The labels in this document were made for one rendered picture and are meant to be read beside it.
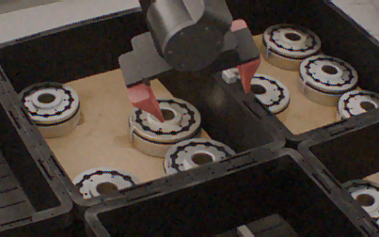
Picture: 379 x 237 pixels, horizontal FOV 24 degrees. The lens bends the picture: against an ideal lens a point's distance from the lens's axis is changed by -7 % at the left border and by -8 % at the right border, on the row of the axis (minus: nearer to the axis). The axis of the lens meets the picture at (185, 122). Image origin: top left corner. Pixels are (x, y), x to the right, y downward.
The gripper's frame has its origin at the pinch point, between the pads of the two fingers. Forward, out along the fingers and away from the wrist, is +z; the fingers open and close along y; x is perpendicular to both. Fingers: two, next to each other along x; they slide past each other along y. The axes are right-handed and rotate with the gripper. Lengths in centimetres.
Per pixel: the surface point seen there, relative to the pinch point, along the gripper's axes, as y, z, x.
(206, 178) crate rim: -2.6, 13.8, 0.4
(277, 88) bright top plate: 11.7, 30.6, 25.3
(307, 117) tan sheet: 14.8, 34.1, 20.9
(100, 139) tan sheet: -15.4, 23.5, 20.9
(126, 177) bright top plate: -12.6, 19.4, 9.2
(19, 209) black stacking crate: -28.3, 16.9, 7.7
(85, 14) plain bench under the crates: -16, 47, 77
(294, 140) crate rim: 9.8, 19.0, 5.4
